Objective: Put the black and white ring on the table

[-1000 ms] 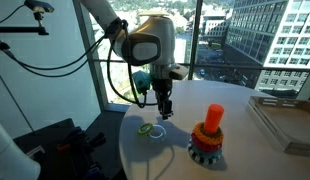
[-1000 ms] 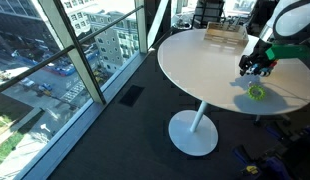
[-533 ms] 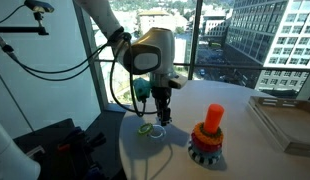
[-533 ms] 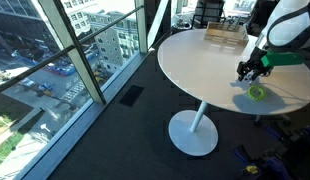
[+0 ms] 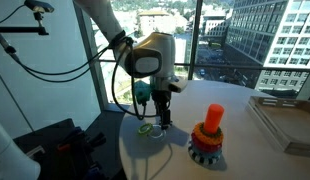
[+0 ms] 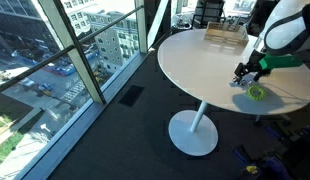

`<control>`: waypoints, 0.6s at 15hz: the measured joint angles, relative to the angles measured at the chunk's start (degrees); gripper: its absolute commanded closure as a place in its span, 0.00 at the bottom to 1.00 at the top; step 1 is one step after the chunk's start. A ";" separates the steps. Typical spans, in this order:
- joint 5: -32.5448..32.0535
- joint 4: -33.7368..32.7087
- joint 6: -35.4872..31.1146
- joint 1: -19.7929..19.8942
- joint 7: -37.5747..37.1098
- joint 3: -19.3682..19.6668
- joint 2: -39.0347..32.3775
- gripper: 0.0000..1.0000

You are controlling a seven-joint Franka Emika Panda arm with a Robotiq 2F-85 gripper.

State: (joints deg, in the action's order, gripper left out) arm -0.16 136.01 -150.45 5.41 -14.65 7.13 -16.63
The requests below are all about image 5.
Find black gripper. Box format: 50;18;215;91
150;89;173;131

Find orange stacking peg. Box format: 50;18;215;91
203;103;226;135

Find slim window mullion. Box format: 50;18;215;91
187;0;205;81

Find blue and black clamps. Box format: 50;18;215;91
54;126;108;180

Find dark window railing bar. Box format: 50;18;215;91
98;59;310;74

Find wooden tray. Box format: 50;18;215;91
246;95;310;158

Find black case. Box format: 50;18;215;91
13;117;78;180

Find white rounded cover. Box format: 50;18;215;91
0;117;42;180

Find green toy ring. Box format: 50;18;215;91
137;122;155;137

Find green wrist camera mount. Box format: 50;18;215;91
133;79;153;107

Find orange toy ring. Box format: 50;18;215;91
191;121;225;146

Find red toy ring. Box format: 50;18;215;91
190;133;224;154

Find blue toy ring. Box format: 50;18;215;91
188;141;224;160

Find large black and white ring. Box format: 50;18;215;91
187;143;224;166

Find black cable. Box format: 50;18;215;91
0;29;113;84
110;35;161;122

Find camera on stand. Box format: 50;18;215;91
23;0;56;14

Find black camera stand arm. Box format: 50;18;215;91
0;12;50;36

